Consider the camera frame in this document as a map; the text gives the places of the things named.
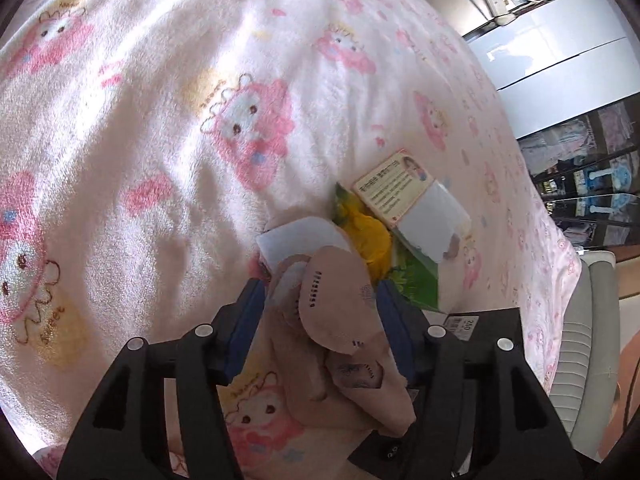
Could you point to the white wardrobe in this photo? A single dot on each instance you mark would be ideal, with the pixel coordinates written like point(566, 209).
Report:
point(560, 50)

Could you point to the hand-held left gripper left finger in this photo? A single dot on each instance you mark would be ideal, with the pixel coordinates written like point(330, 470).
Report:
point(247, 320)

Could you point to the grey padded bed frame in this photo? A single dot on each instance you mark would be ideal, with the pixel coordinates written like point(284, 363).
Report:
point(585, 350)

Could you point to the glass display cabinet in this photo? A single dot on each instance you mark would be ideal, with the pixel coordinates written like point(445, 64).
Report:
point(590, 180)

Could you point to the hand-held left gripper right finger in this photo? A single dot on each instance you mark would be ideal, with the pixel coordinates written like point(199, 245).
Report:
point(387, 315)

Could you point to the cream portrait card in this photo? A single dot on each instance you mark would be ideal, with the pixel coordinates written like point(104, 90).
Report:
point(390, 185)

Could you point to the white air conditioner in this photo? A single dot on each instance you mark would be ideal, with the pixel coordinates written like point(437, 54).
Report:
point(497, 2)

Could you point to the green snack packet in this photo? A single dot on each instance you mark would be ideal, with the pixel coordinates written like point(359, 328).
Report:
point(420, 280)

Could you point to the clear bag of white cards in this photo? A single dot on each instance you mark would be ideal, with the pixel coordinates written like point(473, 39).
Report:
point(432, 220)

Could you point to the pink bunny printed blanket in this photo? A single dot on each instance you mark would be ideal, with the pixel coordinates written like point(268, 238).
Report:
point(150, 110)

